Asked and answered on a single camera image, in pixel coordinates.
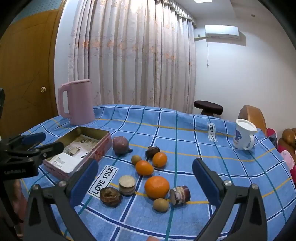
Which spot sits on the large orange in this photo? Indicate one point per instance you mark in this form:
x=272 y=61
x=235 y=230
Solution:
x=157 y=187

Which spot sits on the brass door knob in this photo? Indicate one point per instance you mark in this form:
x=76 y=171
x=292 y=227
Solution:
x=43 y=89

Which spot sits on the wooden chair back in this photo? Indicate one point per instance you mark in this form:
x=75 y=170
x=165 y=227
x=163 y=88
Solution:
x=253 y=117

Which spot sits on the frosted transom window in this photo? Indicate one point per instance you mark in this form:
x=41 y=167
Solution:
x=39 y=8

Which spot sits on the white paper booklet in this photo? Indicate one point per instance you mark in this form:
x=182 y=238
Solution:
x=67 y=160

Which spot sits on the dark round stool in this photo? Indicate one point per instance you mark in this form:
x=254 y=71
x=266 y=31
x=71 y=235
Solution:
x=208 y=106

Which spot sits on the dark brown dried fruit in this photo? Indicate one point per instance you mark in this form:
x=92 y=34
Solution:
x=151 y=151

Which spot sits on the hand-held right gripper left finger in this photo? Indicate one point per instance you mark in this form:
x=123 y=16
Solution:
x=86 y=178

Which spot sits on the blue checked tablecloth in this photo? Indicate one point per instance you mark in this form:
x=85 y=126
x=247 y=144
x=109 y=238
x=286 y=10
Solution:
x=185 y=143

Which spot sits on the printed paper leaflet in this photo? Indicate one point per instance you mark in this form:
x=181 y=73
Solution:
x=85 y=140

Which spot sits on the purple round fruit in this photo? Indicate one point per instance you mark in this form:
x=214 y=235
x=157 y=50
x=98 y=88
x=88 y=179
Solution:
x=120 y=145

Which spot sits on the white air conditioner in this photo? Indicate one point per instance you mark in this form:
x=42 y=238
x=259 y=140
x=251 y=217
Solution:
x=222 y=32

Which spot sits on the white mug with blue print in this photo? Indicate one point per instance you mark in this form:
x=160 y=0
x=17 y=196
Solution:
x=242 y=134

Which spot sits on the air conditioner pipe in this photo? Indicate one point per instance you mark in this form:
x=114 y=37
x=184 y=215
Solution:
x=200 y=37

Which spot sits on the pink cloth bundle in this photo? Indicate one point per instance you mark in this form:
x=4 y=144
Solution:
x=288 y=160

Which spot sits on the chocolate donut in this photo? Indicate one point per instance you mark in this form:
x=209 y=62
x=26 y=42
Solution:
x=110 y=197

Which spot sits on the wooden door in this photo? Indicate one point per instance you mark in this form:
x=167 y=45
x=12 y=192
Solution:
x=27 y=69

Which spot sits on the pink floral curtain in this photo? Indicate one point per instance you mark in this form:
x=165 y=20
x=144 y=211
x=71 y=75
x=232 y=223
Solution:
x=134 y=58

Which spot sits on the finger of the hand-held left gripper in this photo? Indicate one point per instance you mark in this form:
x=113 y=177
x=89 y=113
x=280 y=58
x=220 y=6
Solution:
x=34 y=138
x=49 y=149

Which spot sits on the brown white cut cylinder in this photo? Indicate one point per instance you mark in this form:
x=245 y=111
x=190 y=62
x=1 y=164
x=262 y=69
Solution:
x=180 y=195

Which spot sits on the small orange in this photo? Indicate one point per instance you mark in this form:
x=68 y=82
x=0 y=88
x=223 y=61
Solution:
x=144 y=168
x=160 y=160

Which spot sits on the brown leather sofa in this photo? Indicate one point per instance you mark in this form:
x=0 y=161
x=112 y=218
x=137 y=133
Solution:
x=288 y=136

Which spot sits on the ceiling light panel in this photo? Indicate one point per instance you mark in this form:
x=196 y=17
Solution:
x=203 y=1

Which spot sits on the beige layered cylinder block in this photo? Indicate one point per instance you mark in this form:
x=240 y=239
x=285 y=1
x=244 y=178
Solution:
x=127 y=185

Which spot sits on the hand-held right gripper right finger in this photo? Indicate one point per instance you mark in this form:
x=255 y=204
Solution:
x=205 y=183

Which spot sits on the pink plastic pitcher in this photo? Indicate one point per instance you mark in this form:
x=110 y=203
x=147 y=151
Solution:
x=81 y=104

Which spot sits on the pink metal tin box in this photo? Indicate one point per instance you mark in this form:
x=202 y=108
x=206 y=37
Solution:
x=101 y=144

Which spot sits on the small brown kiwi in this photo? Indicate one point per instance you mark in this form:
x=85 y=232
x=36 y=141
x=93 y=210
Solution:
x=136 y=160

